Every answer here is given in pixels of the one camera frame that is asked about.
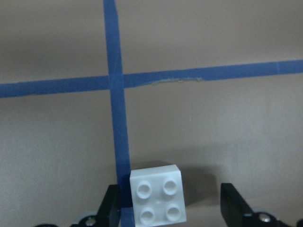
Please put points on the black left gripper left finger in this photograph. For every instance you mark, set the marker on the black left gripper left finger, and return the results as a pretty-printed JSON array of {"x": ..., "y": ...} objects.
[{"x": 109, "y": 212}]

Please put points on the white block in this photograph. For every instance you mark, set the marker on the white block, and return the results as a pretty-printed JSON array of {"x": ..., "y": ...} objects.
[{"x": 157, "y": 196}]

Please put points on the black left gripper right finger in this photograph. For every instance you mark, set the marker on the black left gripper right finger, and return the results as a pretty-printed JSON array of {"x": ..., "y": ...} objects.
[{"x": 234, "y": 209}]

